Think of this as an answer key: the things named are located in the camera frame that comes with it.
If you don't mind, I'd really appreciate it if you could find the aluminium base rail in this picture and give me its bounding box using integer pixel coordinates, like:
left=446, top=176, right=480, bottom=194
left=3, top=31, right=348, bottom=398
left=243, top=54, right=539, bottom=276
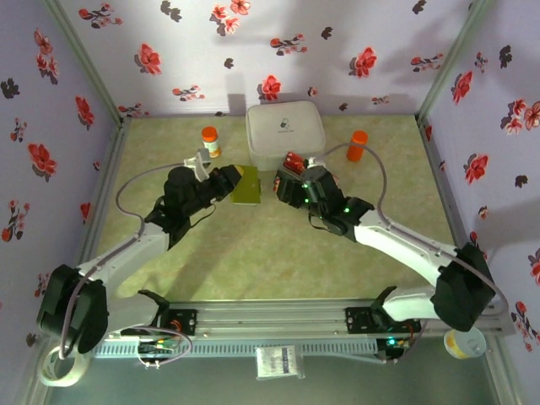
left=103, top=297, right=516, bottom=338

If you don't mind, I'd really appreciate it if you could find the grey slotted cable duct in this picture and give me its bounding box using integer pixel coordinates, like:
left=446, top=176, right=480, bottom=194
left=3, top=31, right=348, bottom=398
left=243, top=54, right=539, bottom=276
left=90, top=339, right=379, bottom=360

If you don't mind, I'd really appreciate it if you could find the orange cylinder container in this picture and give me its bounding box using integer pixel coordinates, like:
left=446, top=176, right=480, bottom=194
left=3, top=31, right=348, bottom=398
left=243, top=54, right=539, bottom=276
left=346, top=130, right=370, bottom=163

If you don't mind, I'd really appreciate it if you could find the orange bottle white label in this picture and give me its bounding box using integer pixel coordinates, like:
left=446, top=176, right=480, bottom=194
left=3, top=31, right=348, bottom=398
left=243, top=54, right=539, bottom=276
left=200, top=126, right=223, bottom=159

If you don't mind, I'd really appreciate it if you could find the black controller board green light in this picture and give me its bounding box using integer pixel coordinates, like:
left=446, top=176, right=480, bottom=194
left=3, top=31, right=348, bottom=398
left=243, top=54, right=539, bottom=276
left=377, top=335, right=413, bottom=364

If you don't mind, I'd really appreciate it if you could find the white storage box pill logo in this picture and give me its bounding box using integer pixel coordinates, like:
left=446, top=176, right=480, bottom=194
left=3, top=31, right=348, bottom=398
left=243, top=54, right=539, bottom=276
left=246, top=100, right=327, bottom=172

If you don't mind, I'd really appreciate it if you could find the aluminium side rail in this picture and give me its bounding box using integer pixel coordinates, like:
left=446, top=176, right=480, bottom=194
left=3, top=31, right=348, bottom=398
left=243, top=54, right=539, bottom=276
left=417, top=117, right=469, bottom=254
left=78, top=117, right=132, bottom=271

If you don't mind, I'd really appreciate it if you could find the green circuit board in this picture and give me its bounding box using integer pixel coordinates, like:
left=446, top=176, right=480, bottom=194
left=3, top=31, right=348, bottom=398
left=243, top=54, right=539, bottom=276
left=138, top=340, right=178, bottom=356

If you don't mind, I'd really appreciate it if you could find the small red packet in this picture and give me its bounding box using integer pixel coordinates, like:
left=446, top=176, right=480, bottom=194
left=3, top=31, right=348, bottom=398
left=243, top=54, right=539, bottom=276
left=273, top=151, right=312, bottom=193

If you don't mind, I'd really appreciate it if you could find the clear tape roll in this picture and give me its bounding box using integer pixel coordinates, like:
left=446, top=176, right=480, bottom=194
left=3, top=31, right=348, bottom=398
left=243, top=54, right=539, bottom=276
left=37, top=345, right=91, bottom=388

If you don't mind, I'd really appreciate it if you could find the yellow and white cup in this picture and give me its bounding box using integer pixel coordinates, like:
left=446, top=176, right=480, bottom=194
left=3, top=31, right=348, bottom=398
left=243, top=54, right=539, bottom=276
left=442, top=327, right=487, bottom=360

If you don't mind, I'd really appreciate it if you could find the aluminium frame post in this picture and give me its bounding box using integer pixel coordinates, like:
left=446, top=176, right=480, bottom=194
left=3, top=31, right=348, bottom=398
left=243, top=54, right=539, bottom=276
left=415, top=0, right=486, bottom=123
left=44, top=0, right=132, bottom=127

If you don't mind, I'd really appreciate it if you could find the white paper label packet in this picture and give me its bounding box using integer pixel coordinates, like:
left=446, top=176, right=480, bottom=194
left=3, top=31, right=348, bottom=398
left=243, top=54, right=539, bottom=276
left=255, top=344, right=305, bottom=381

